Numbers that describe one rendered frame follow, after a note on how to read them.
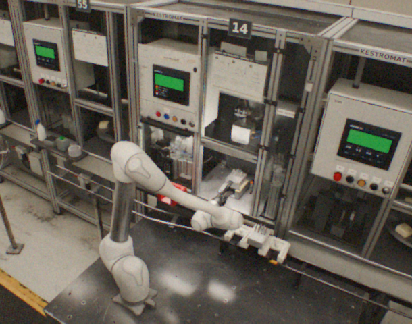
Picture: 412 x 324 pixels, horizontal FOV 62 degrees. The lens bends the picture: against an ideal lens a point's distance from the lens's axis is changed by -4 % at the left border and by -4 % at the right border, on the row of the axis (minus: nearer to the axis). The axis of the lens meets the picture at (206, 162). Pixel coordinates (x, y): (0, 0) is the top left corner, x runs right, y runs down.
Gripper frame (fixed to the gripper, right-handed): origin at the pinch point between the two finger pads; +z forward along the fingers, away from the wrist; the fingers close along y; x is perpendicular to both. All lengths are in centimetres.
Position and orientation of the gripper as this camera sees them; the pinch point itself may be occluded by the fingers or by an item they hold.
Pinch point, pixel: (229, 188)
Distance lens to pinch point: 228.6
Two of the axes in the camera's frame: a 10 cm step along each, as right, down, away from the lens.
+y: 0.5, -8.4, -5.4
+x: -8.7, -3.0, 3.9
